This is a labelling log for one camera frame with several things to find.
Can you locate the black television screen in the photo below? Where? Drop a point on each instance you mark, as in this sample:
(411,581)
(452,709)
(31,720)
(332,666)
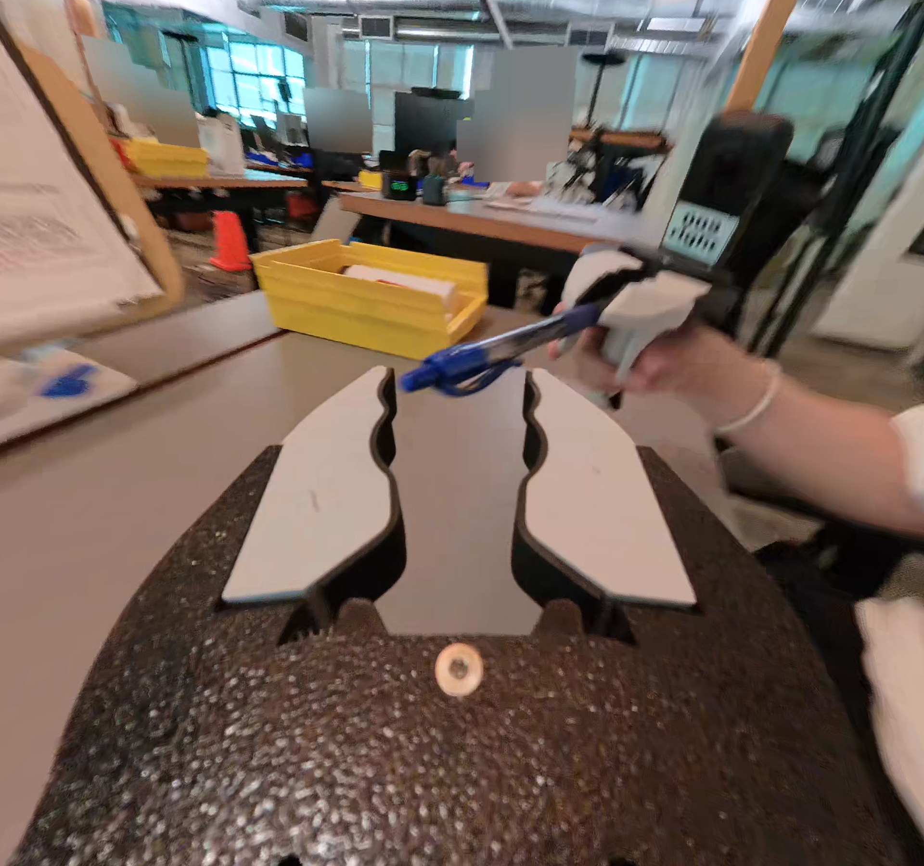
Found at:
(426,123)

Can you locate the blue clip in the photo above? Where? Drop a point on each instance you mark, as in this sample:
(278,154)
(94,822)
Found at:
(65,381)

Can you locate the instruction sheet board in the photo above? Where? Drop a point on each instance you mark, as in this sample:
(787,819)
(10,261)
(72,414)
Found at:
(58,231)

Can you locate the blue ballpoint pen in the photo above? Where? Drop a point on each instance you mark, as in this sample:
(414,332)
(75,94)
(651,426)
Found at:
(491,354)

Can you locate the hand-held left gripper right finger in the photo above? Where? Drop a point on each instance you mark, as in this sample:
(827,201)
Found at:
(607,520)

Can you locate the orange traffic cone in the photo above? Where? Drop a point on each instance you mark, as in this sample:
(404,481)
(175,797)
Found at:
(231,248)

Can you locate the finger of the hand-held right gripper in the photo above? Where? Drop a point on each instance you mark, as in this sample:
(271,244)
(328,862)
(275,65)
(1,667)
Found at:
(599,277)
(657,303)

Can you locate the small black box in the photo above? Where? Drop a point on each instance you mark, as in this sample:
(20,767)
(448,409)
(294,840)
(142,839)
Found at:
(435,191)

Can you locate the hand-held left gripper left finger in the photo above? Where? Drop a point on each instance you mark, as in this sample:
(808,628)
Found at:
(311,520)

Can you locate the white cylinder with black cap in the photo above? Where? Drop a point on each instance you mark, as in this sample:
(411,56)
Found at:
(404,286)

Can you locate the yellow plastic bin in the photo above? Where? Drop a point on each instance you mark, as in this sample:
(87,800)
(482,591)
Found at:
(166,159)
(347,325)

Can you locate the black clock with green display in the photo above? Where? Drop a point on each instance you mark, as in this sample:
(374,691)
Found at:
(400,186)

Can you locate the white stand base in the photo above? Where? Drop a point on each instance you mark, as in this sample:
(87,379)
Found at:
(22,412)

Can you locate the person's right forearm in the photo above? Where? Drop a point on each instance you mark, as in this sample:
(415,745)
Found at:
(838,455)

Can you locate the person's right hand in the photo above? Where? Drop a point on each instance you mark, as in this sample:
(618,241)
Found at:
(693,368)

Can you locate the grey desk with wooden edge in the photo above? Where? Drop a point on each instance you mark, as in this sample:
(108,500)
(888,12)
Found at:
(477,220)

